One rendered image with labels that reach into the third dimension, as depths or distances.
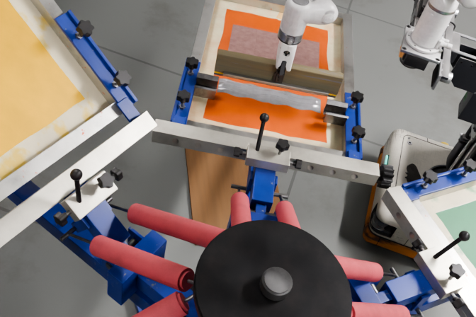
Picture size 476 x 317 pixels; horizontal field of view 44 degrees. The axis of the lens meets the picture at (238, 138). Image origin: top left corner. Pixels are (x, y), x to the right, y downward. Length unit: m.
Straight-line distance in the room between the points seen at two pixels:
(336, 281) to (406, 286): 0.43
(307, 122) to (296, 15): 0.42
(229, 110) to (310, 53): 0.46
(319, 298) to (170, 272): 0.30
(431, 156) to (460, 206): 1.13
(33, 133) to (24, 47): 0.23
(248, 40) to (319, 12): 0.55
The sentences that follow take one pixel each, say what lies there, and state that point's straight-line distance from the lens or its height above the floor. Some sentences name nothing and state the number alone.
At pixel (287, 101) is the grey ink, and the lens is 2.01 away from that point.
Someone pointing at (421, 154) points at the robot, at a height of 0.28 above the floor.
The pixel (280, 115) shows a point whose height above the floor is 0.96.
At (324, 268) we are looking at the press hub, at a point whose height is 1.32.
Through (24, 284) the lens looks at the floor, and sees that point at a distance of 2.64.
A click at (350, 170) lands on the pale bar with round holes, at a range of 1.77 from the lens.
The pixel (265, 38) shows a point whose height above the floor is 0.96.
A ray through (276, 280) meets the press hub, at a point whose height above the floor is 1.35.
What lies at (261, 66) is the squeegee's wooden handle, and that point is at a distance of 1.86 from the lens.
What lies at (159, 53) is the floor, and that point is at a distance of 3.56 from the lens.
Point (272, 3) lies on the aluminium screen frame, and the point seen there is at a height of 0.99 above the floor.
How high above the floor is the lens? 2.32
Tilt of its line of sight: 47 degrees down
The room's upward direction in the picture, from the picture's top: 15 degrees clockwise
